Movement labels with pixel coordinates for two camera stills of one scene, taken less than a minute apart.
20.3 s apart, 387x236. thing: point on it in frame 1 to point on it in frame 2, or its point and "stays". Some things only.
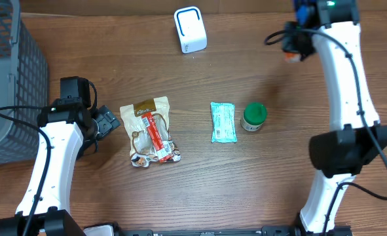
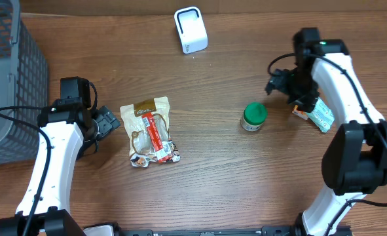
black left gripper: (107, 120) stays
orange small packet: (292, 58) to (301, 113)
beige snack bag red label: (147, 122) stays
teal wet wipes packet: (223, 122) to (321, 115)
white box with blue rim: (191, 29) stays
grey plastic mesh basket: (16, 84) stays
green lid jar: (253, 117) stays
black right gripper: (289, 46) to (279, 82)
